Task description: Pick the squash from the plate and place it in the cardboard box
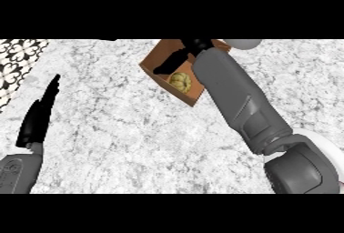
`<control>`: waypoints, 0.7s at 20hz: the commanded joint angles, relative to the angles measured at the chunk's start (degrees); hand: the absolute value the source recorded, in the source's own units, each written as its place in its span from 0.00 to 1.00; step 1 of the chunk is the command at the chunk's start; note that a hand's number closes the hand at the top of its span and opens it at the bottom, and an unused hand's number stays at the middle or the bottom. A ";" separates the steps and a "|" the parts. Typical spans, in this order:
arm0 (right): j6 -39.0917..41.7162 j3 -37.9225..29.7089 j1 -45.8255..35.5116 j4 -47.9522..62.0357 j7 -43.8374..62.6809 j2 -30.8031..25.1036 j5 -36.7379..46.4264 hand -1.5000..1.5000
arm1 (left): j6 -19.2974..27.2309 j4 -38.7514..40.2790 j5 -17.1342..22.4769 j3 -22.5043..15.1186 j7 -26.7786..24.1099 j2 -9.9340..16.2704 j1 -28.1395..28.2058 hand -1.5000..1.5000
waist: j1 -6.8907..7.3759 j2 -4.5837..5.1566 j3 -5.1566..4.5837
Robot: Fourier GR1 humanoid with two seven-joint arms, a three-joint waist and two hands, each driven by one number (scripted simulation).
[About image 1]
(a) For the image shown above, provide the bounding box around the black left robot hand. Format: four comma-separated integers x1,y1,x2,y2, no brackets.
15,73,62,149

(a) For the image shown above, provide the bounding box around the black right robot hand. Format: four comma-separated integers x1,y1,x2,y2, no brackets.
152,39,216,76

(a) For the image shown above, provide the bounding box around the brown cardboard box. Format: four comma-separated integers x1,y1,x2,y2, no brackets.
139,39,232,107

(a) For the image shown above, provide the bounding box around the yellow-green squash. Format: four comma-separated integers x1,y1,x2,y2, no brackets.
167,71,194,95

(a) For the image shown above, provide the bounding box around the grey rounded object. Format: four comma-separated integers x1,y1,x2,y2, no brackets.
222,39,263,51

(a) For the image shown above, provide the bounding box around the black and white patterned mat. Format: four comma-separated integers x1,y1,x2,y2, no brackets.
0,39,51,114

